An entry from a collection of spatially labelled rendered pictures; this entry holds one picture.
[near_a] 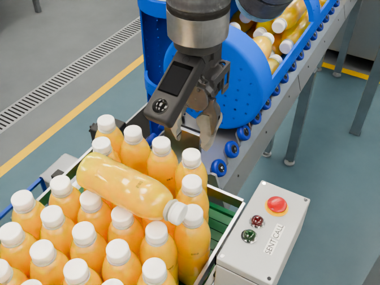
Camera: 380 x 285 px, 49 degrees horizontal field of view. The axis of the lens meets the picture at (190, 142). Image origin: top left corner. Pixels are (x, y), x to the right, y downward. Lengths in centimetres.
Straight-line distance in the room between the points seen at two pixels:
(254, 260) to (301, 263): 133
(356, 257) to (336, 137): 82
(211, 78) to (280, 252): 32
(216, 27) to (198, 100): 13
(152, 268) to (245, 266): 15
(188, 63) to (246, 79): 41
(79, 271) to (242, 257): 27
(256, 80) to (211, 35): 43
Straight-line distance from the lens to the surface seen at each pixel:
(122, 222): 77
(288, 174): 238
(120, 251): 74
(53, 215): 81
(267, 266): 74
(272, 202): 80
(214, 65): 68
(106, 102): 284
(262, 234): 77
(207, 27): 59
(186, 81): 62
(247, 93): 104
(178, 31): 60
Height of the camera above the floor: 173
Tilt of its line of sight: 44 degrees down
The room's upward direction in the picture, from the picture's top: straight up
